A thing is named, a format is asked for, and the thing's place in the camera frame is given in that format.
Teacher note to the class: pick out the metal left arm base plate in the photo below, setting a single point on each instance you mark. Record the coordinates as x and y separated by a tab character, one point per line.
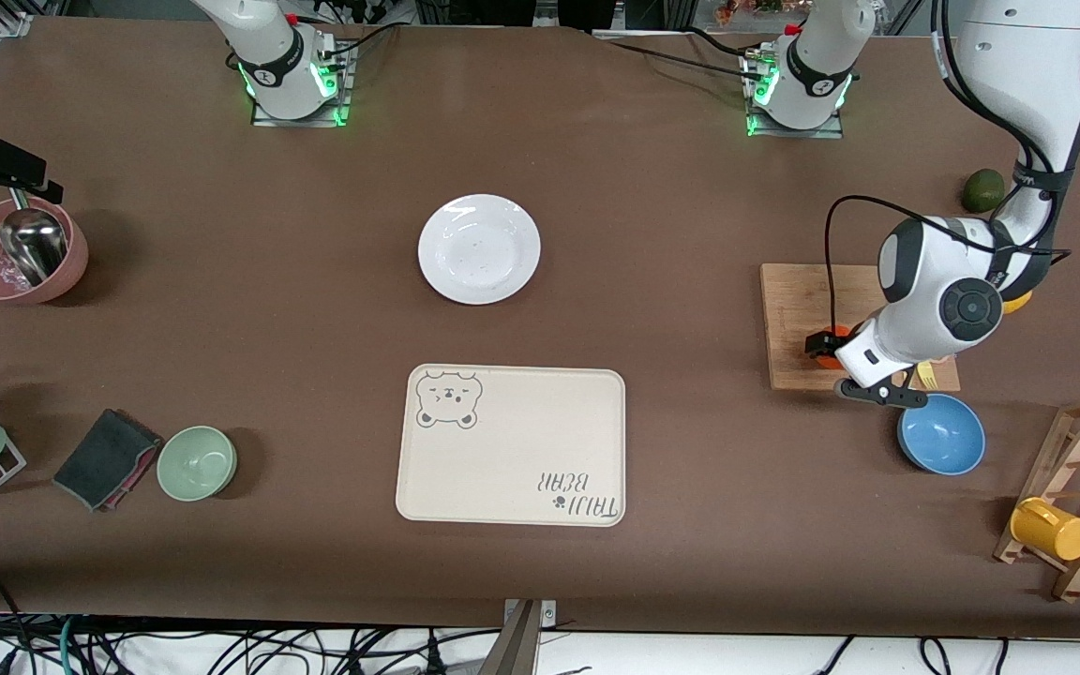
756	127

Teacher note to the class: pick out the orange fruit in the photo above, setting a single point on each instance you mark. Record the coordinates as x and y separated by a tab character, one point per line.
843	330

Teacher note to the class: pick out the cream tray with bear print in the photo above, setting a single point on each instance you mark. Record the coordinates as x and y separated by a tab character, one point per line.
512	450

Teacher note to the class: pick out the dark folded cloth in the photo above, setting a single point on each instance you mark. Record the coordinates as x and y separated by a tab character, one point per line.
104	459

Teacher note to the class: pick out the pale green bowl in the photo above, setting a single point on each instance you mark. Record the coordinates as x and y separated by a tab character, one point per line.
197	463

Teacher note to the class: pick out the yellow plastic fork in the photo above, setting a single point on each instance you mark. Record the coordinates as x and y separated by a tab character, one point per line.
926	377

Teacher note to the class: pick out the wooden cutting board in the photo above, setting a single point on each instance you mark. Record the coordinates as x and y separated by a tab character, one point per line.
793	300

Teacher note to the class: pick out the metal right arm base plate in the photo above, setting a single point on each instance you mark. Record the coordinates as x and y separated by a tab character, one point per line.
345	94

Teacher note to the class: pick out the white round plate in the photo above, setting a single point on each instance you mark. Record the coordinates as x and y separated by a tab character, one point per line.
479	248

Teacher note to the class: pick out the green avocado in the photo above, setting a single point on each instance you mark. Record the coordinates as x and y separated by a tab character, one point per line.
983	191

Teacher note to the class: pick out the clear crumpled plastic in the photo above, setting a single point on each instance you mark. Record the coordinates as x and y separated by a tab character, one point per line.
6	274

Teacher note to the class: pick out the yellow mug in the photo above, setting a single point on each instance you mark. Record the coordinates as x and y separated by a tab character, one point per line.
1051	530

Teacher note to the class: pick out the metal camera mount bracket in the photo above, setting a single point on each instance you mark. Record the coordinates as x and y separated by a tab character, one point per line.
521	647

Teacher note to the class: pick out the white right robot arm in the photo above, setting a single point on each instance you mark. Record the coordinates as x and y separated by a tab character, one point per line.
268	47

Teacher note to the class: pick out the blue bowl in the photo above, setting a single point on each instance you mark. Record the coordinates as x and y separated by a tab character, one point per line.
941	441

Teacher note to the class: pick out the yellow lemon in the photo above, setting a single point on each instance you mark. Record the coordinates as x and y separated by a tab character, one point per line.
1016	303

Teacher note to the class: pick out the metal scoop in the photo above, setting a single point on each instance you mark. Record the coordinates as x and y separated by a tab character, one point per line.
32	244

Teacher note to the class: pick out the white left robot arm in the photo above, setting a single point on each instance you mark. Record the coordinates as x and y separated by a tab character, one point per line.
1018	56

